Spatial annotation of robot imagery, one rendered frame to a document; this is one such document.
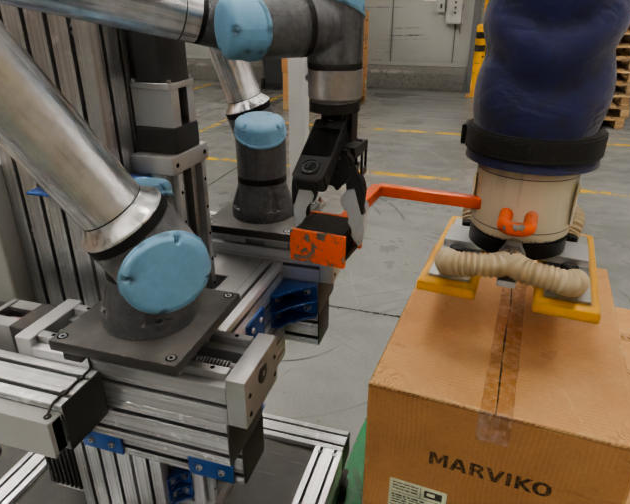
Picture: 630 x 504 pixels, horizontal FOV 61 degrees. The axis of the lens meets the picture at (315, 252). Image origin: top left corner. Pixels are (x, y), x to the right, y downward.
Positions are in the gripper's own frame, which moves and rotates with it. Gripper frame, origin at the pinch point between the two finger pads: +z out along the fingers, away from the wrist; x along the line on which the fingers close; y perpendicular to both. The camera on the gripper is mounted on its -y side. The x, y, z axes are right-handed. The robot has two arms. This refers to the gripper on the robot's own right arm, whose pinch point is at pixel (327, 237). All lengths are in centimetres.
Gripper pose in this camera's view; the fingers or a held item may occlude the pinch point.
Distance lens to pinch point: 82.2
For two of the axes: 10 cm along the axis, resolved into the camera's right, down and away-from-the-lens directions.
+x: -9.2, -1.6, 3.5
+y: 3.9, -3.9, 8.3
